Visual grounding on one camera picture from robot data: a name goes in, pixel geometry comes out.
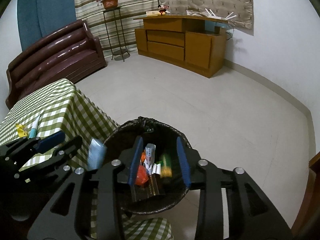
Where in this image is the black cardboard box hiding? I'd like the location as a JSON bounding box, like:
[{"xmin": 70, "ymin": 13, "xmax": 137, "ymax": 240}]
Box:
[{"xmin": 131, "ymin": 174, "xmax": 161, "ymax": 202}]

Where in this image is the potted plant terracotta pot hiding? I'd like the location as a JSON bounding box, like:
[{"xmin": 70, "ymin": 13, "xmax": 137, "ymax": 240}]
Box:
[{"xmin": 95, "ymin": 0, "xmax": 127, "ymax": 10}]

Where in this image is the yellow snack wrapper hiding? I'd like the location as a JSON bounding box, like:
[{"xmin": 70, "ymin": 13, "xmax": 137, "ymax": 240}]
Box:
[{"xmin": 15, "ymin": 124, "xmax": 29, "ymax": 138}]

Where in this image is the blue curtain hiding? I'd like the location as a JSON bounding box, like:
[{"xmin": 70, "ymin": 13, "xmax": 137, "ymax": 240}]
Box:
[{"xmin": 17, "ymin": 0, "xmax": 76, "ymax": 50}]

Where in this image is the dark red leather sofa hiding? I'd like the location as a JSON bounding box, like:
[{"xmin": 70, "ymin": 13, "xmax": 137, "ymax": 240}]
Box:
[{"xmin": 5, "ymin": 20, "xmax": 107, "ymax": 109}]

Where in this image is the black metal plant stand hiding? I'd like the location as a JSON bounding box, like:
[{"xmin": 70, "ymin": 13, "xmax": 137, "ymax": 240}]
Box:
[{"xmin": 103, "ymin": 6, "xmax": 130, "ymax": 62}]

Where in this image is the white teal tube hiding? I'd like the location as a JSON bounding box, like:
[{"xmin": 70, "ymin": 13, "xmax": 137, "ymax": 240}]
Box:
[{"xmin": 29, "ymin": 115, "xmax": 40, "ymax": 139}]

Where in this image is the brown wooden door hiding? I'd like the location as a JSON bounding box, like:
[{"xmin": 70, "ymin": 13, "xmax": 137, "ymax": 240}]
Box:
[{"xmin": 291, "ymin": 153, "xmax": 320, "ymax": 239}]

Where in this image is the white paper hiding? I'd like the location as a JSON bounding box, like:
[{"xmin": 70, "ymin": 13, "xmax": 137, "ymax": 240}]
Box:
[{"xmin": 151, "ymin": 163, "xmax": 161, "ymax": 175}]

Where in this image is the striped green curtain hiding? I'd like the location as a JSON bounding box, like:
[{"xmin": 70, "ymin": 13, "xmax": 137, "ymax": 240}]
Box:
[{"xmin": 74, "ymin": 0, "xmax": 158, "ymax": 57}]

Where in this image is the orange wrapper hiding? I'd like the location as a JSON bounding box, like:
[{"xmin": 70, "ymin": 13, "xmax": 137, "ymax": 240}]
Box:
[{"xmin": 140, "ymin": 151, "xmax": 146, "ymax": 165}]

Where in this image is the green black small bottle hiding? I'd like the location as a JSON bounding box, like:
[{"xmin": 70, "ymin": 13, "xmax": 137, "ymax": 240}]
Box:
[{"xmin": 160, "ymin": 154, "xmax": 172, "ymax": 178}]

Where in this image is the tissue box on cabinet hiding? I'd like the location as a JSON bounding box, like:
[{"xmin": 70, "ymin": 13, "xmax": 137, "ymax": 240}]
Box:
[{"xmin": 146, "ymin": 10, "xmax": 162, "ymax": 17}]

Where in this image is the red plastic bag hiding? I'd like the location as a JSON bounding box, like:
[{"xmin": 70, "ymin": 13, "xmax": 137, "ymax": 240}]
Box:
[{"xmin": 135, "ymin": 165, "xmax": 149, "ymax": 187}]

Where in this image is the black lined wicker trash bin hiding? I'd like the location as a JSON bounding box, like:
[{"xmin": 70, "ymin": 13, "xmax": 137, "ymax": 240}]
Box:
[{"xmin": 104, "ymin": 116, "xmax": 191, "ymax": 215}]

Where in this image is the white wifi router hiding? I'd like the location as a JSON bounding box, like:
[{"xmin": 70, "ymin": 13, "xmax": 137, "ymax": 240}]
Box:
[{"xmin": 204, "ymin": 8, "xmax": 238, "ymax": 21}]

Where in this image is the green checkered tablecloth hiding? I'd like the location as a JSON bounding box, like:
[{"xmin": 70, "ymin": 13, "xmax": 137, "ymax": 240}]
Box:
[{"xmin": 1, "ymin": 79, "xmax": 119, "ymax": 168}]

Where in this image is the Mickey Mouse plush toy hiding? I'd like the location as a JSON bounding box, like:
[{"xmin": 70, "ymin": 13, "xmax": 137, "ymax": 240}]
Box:
[{"xmin": 158, "ymin": 4, "xmax": 170, "ymax": 15}]

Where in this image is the wooden TV cabinet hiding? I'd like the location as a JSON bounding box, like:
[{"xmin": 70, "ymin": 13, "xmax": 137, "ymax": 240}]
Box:
[{"xmin": 135, "ymin": 15, "xmax": 227, "ymax": 78}]

